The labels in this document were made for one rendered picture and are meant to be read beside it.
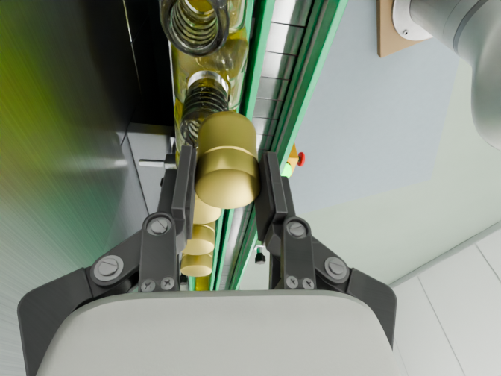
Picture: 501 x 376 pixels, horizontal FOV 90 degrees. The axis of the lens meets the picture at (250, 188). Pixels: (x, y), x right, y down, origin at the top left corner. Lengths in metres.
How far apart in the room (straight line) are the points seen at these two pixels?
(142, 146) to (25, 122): 0.33
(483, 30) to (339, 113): 0.43
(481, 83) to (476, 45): 0.07
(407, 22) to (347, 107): 0.26
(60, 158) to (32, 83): 0.06
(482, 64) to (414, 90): 0.41
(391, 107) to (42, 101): 0.90
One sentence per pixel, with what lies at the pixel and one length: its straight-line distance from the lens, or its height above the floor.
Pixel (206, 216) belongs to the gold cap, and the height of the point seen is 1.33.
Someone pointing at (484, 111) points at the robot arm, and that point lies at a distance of 0.55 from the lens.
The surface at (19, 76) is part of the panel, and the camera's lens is 0.24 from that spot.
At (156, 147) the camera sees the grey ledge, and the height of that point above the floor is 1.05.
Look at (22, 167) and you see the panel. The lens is 0.23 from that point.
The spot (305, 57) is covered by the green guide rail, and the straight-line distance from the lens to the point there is 0.40.
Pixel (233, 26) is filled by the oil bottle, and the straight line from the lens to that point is 0.19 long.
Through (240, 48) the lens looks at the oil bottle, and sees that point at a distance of 0.20.
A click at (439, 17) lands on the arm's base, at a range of 0.69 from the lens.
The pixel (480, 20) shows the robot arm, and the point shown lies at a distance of 0.61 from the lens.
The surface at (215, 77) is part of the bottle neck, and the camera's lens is 0.19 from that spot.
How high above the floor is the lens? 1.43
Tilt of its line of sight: 39 degrees down
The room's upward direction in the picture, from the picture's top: 176 degrees clockwise
